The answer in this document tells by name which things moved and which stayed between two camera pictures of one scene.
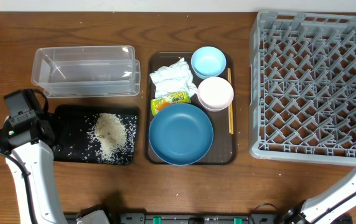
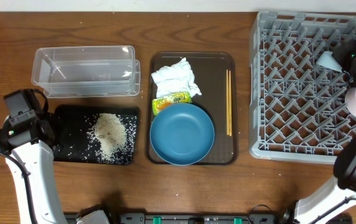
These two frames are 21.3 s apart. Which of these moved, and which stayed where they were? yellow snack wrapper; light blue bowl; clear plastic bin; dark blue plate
Moved: light blue bowl
Stayed: yellow snack wrapper; clear plastic bin; dark blue plate
